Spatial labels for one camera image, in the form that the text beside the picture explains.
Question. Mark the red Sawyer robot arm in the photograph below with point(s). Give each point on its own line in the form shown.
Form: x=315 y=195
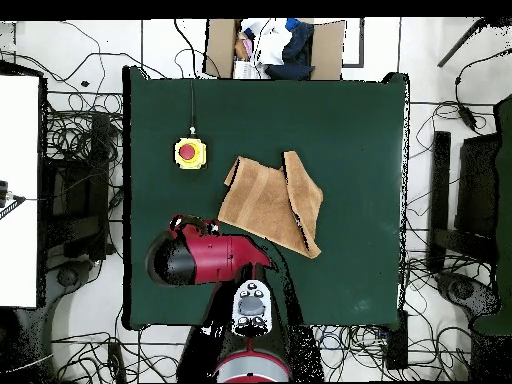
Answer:
x=216 y=256

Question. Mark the yellow emergency stop button box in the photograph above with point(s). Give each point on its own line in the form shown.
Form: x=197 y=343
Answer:
x=190 y=153

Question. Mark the tan terry towel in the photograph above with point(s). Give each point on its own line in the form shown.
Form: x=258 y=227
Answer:
x=264 y=204

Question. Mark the black chair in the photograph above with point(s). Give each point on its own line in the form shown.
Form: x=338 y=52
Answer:
x=476 y=184
x=86 y=192

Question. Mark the white panel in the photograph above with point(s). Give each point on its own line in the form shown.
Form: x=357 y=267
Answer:
x=18 y=192

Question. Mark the brown cardboard box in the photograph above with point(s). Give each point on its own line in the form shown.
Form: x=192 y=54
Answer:
x=218 y=48

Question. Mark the dark green table cloth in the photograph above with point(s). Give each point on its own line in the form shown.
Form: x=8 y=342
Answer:
x=340 y=140

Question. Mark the white garment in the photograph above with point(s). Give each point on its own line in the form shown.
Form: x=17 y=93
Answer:
x=272 y=44

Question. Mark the navy blue garment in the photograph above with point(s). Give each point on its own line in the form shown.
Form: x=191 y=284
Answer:
x=298 y=52

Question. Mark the black power strip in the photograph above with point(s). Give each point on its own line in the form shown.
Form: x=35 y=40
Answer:
x=396 y=344

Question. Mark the black power adapter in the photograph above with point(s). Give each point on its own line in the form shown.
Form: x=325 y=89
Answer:
x=466 y=116

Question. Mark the green covered furniture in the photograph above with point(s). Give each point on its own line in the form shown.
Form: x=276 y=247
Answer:
x=504 y=200

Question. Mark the black rod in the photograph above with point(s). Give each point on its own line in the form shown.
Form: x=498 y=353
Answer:
x=460 y=43

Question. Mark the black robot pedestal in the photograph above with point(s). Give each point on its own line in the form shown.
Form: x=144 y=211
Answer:
x=196 y=360

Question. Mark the dark rectangular frame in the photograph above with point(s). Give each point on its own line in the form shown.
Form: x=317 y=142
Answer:
x=361 y=44

